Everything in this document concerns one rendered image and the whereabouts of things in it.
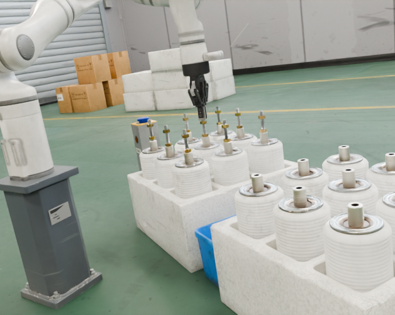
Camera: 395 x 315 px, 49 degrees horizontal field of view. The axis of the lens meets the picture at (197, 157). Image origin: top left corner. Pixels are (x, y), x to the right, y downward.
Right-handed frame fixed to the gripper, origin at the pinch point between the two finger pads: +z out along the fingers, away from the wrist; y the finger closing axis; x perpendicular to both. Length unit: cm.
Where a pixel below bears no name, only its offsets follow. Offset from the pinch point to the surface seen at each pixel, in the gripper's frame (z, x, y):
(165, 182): 15.9, -8.8, 13.1
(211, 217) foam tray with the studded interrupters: 22.4, 5.8, 22.2
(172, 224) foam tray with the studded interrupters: 23.9, -4.7, 22.7
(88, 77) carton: 1, -231, -321
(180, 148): 10.9, -9.5, -3.8
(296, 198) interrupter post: 8, 30, 47
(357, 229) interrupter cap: 9, 39, 57
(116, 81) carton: 11, -210, -347
